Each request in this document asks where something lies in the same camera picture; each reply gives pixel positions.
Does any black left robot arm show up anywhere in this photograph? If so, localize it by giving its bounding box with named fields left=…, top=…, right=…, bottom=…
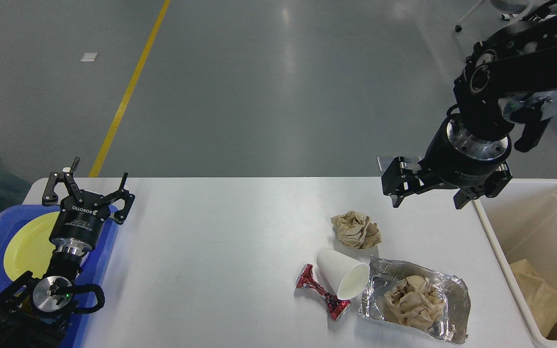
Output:
left=0, top=158, right=135, bottom=348

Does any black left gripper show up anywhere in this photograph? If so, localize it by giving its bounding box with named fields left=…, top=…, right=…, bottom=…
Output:
left=42, top=157, right=136, bottom=257

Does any crumpled brown paper on foil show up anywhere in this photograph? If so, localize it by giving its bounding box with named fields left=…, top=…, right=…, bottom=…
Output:
left=384, top=275, right=446, bottom=331

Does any brown paper ball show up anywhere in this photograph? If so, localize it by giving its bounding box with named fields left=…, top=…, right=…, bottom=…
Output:
left=331, top=211, right=382, bottom=249

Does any white paper cup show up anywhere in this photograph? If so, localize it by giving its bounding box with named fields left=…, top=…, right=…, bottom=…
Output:
left=316, top=249, right=369, bottom=300

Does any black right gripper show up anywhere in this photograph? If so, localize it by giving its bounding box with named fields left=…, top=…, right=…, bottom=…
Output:
left=381, top=116, right=513, bottom=209

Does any large brown paper bag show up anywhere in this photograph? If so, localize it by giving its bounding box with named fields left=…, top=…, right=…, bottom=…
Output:
left=509, top=259, right=557, bottom=338

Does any white office chair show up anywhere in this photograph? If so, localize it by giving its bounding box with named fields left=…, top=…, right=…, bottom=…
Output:
left=454, top=0, right=535, bottom=33

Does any yellow plastic plate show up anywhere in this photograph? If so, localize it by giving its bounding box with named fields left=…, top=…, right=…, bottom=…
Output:
left=3, top=212, right=59, bottom=281

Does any blue plastic tray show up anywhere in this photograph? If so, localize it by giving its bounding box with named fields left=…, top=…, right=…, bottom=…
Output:
left=0, top=204, right=118, bottom=293

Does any white plastic bin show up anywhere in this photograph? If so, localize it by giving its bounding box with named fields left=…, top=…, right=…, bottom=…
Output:
left=473, top=179, right=557, bottom=348

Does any crushed red can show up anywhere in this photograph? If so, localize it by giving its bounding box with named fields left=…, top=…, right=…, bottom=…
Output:
left=295, top=263, right=352, bottom=322

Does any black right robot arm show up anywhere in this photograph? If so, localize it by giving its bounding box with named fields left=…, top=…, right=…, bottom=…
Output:
left=381, top=0, right=557, bottom=209

